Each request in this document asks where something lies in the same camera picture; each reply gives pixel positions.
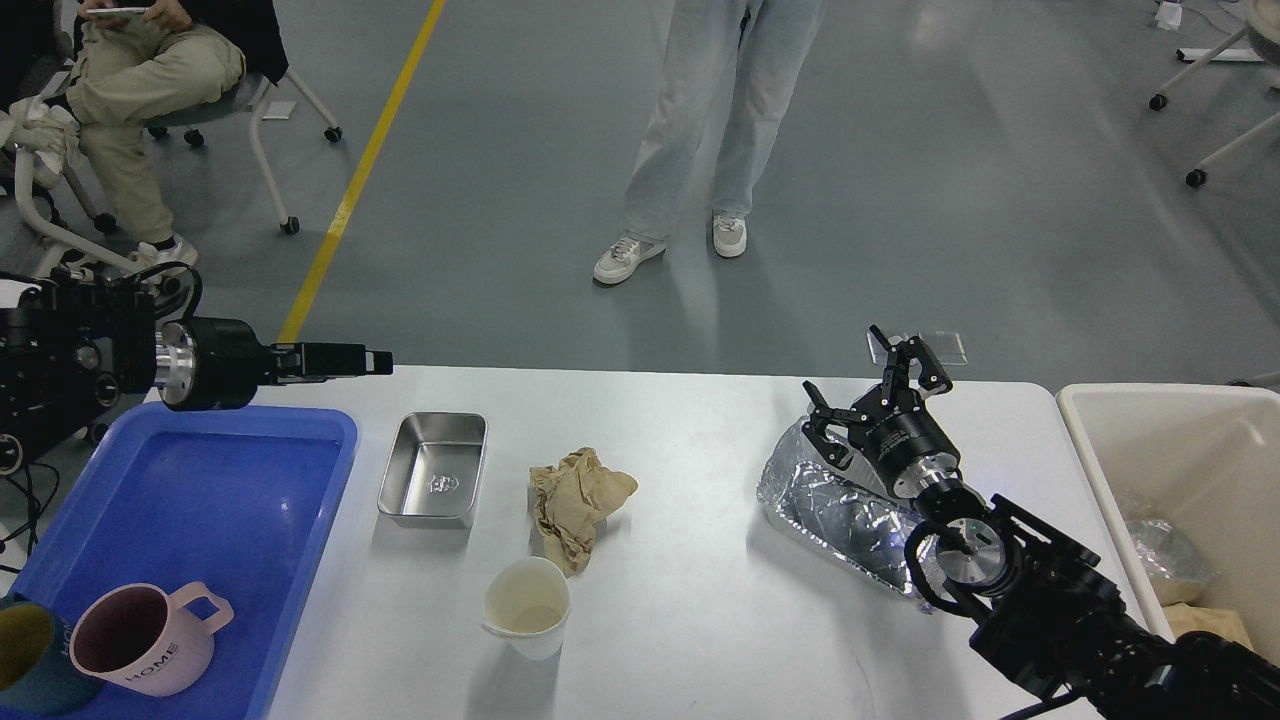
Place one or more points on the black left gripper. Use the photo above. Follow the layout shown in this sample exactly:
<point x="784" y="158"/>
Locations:
<point x="230" y="363"/>

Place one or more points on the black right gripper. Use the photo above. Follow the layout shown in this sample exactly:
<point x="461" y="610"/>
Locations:
<point x="891" y="427"/>

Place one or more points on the stainless steel rectangular tray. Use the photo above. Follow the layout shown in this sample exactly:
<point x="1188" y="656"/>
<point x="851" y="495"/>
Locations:
<point x="432" y="478"/>

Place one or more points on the pink mug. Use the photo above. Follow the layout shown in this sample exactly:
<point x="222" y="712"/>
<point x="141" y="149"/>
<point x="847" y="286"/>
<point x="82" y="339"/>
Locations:
<point x="147" y="640"/>

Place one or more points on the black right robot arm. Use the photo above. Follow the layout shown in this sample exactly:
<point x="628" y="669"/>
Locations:
<point x="1044" y="616"/>

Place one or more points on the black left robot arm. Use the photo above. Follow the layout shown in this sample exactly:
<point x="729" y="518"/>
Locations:
<point x="73" y="347"/>

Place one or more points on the clear floor plate left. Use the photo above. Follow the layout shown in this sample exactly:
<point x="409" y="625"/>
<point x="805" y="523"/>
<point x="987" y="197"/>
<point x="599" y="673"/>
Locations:
<point x="880" y="346"/>

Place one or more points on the clear floor plate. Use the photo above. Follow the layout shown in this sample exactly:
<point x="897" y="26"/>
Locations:
<point x="947" y="347"/>
<point x="880" y="346"/>

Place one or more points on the clear floor plate right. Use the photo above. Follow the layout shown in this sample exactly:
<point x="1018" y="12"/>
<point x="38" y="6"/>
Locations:
<point x="947" y="347"/>

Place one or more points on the aluminium foil container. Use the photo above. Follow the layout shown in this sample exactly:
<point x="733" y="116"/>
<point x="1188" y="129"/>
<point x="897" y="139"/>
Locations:
<point x="841" y="515"/>

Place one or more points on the blue plastic tray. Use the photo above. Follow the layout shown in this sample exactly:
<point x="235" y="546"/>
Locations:
<point x="240" y="500"/>

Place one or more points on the white office chair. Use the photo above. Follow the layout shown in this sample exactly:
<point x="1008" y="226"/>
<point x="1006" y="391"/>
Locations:
<point x="252" y="99"/>

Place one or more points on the crumpled brown paper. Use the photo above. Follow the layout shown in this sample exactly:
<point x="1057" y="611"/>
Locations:
<point x="572" y="498"/>

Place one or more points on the white paper cup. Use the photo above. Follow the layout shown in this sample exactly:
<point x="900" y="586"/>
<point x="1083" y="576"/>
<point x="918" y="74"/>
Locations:
<point x="527" y="606"/>

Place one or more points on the white plastic bin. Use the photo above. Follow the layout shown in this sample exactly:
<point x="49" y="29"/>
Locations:
<point x="1207" y="457"/>

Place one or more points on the crumpled plastic bag in bin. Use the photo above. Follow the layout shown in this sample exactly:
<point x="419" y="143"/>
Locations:
<point x="1178" y="572"/>

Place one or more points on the seated person khaki trousers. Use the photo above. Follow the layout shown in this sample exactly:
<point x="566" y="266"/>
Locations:
<point x="141" y="60"/>

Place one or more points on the brown paper in bin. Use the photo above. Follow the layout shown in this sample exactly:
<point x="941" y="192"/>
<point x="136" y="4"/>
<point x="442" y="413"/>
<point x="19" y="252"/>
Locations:
<point x="1184" y="619"/>

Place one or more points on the standing person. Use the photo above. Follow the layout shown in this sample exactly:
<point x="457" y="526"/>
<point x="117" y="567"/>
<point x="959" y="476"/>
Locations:
<point x="763" y="45"/>

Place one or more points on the dark teal cup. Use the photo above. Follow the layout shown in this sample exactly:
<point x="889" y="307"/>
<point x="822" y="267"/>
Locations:
<point x="38" y="676"/>

